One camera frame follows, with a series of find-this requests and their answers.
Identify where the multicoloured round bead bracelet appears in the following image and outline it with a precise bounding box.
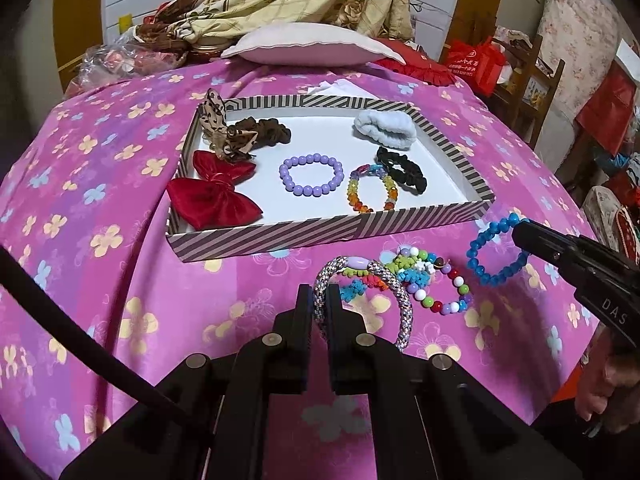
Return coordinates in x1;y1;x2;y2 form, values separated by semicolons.
397;246;473;317

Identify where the leopard print bow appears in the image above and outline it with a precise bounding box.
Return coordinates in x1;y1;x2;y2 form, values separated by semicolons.
197;87;261;163

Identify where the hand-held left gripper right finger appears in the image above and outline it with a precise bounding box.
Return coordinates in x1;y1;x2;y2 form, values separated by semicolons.
325;287;583;480

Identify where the blue bead bracelet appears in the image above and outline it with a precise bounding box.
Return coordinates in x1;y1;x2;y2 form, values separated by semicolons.
466;212;531;287

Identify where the black cable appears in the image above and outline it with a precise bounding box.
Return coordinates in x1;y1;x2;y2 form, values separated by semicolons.
0;247;211;431

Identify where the pink floral bedsheet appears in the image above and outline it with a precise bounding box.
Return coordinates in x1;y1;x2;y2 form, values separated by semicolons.
0;57;606;480

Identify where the pink pillow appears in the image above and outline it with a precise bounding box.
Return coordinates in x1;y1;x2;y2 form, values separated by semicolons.
221;22;407;66

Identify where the floral mattress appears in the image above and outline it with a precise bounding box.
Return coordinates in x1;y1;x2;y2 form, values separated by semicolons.
537;0;621;126

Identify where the clear plastic bag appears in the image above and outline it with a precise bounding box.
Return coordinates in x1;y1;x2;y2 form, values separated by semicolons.
65;27;191;96

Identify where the red plastic bag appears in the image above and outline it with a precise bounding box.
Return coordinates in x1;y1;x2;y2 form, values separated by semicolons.
444;37;508;98

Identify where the black scrunchie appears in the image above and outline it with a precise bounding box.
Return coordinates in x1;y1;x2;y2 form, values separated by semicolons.
375;146;428;195

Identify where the green flower bead bracelet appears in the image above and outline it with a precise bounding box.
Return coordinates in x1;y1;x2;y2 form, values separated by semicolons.
345;255;436;278

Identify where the purple bead bracelet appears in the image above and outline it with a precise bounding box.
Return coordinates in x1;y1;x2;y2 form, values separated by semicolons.
279;153;346;197

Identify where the person's right hand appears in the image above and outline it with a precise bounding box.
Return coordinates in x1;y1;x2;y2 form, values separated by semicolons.
575;330;640;436

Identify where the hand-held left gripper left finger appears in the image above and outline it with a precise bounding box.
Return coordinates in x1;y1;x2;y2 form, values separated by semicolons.
60;284;316;480

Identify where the brown scrunchie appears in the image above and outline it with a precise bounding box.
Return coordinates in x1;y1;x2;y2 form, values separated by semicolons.
227;116;292;153

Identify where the red satin bow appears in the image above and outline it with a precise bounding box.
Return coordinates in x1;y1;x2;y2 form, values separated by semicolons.
166;150;264;227

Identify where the turquoise flower bead bracelet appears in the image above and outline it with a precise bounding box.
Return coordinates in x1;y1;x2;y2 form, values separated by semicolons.
340;267;436;303

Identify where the red frilled cushion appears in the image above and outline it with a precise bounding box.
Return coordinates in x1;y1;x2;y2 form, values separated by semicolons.
372;37;453;86

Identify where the rainbow crystal bracelet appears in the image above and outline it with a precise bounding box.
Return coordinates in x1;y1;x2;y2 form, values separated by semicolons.
347;162;398;214

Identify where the woven rope bracelet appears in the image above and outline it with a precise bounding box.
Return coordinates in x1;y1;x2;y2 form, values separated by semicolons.
314;256;415;353

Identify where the wooden chair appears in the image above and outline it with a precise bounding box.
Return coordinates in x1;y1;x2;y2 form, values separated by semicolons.
492;32;566;148

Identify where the striped cardboard box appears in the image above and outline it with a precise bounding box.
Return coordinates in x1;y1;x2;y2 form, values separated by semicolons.
166;94;496;264

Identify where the light blue scrunchie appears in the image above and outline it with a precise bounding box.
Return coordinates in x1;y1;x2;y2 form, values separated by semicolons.
353;109;416;150

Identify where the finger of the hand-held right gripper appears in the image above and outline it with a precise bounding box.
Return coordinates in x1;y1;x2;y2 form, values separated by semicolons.
511;219;640;352

